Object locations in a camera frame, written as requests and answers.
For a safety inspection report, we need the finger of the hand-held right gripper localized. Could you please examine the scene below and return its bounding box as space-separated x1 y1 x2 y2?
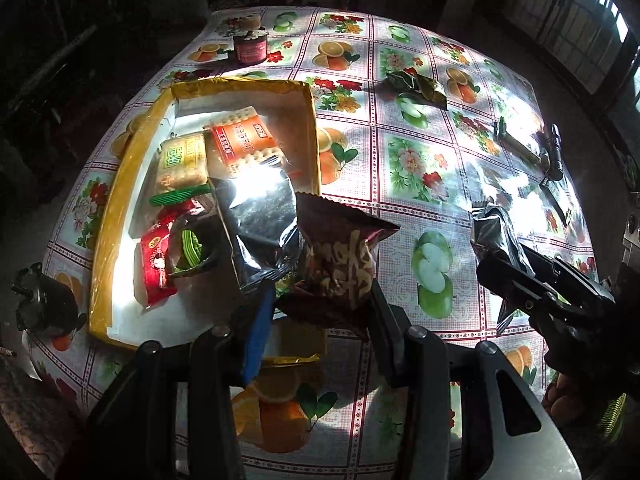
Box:
475 257 557 315
515 242 617 297

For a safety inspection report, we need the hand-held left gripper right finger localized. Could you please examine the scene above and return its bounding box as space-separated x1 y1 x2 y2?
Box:
369 279 584 480

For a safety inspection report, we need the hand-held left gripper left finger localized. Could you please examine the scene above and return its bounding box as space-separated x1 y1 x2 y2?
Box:
85 286 277 480

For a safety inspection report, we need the small silver foil packet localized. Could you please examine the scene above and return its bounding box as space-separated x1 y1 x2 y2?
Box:
470 200 539 336

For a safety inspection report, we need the brown snack packet white script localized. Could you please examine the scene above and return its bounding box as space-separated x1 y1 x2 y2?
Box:
277 191 401 343

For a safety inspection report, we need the large silver foil packet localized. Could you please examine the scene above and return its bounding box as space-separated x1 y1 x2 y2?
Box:
207 157 306 295

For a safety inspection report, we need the bright red snack packet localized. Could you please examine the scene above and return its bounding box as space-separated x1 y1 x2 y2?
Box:
139 200 201 309

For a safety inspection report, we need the green and yellow cracker packet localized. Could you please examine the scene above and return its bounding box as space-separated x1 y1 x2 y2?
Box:
149 131 213 207

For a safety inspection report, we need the orange cracker packet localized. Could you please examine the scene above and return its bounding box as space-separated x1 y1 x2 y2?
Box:
206 106 289 181

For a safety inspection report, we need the white box with yellow tape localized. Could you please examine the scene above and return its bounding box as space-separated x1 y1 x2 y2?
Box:
89 76 328 367

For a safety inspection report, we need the person's right hand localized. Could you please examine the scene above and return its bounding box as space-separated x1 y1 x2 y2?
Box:
544 372 589 417

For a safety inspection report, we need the dark knife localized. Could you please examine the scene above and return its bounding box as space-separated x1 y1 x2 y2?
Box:
540 177 571 226

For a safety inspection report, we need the pale green snack packet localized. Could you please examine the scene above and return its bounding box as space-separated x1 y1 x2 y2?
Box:
167 220 221 279

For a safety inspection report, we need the black flashlight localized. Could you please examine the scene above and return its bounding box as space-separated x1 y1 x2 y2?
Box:
540 124 566 182

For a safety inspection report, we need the fruit and flower print tablecloth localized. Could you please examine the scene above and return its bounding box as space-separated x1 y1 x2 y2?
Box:
27 6 601 480

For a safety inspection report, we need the wooden stick with green end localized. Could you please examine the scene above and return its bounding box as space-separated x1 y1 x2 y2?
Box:
494 117 544 165

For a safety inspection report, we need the black metal kettle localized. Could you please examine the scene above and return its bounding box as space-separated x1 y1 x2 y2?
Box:
11 262 87 336

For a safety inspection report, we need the dark green foil packet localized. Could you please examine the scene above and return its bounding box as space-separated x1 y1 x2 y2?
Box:
384 69 449 110

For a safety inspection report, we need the window with grille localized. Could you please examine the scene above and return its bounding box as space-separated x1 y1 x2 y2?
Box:
505 0 640 96

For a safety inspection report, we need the red label jar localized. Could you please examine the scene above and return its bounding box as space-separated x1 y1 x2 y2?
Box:
234 31 269 65

